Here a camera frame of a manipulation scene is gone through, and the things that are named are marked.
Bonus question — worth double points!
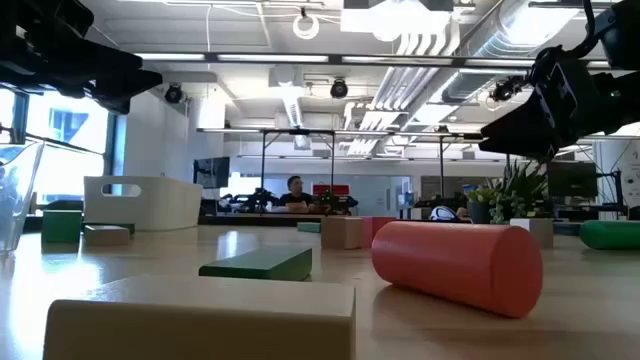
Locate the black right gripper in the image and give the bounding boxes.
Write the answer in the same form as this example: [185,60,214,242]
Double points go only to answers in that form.
[479,45,609,162]

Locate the black computer monitor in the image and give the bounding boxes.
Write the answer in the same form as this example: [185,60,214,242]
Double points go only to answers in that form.
[193,156,232,190]
[547,160,599,199]

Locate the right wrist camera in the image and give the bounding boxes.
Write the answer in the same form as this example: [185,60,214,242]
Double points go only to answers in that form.
[594,0,640,71]

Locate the red wooden cylinder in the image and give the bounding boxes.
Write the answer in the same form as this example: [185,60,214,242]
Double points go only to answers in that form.
[370,221,545,319]

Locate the natural rectangular wooden block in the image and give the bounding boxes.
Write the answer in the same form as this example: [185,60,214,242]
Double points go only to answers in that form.
[42,273,357,360]

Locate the potted succulent plant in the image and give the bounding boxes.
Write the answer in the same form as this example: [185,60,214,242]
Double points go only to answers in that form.
[464,159,554,226]

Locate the person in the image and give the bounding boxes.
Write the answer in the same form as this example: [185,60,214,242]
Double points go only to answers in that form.
[277,174,320,214]

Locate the red storage bins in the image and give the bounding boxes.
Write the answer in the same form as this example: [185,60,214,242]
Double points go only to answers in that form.
[312,183,351,197]

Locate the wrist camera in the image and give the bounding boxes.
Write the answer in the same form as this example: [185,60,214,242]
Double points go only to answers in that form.
[594,0,640,71]
[0,0,95,46]

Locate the green wooden cylinder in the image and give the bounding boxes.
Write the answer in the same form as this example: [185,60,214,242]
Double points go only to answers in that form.
[579,219,640,251]

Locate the green wooden cube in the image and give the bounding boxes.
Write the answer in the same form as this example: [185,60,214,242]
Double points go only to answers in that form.
[41,209,84,245]

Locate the clear plastic bin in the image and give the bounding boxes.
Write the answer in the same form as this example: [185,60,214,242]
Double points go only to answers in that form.
[0,141,45,256]

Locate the white black round object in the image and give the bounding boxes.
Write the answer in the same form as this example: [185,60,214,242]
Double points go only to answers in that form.
[429,205,460,223]

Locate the black metal workstation frame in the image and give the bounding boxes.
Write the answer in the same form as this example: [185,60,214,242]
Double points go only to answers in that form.
[197,127,484,215]

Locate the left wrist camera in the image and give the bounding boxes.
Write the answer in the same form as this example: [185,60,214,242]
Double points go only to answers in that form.
[0,0,95,46]

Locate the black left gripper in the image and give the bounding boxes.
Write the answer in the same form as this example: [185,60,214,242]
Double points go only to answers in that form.
[39,34,164,115]

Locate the small natural wooden block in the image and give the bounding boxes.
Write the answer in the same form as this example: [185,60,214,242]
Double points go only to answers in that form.
[83,224,132,247]

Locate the natural wooden cube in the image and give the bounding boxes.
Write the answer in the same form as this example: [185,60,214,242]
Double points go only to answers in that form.
[321,215,365,251]
[509,217,555,250]

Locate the white bin with handle cutout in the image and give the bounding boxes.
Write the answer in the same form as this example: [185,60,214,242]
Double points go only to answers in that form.
[83,175,204,232]

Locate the white cable coil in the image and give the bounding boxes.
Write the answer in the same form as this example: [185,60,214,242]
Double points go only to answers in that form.
[292,12,321,41]

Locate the red wooden cube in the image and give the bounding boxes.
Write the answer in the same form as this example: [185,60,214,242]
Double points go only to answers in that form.
[360,215,397,249]

